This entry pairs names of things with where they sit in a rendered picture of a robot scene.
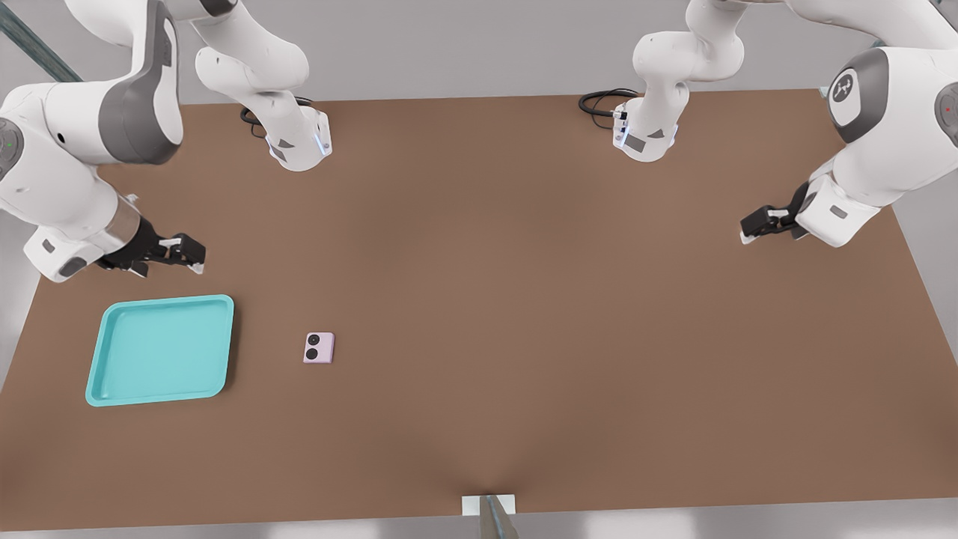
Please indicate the pale blue-green tray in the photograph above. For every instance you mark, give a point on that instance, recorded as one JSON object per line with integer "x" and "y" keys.
{"x": 161, "y": 350}

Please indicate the pale lilac phone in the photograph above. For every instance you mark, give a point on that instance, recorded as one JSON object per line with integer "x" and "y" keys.
{"x": 319, "y": 349}

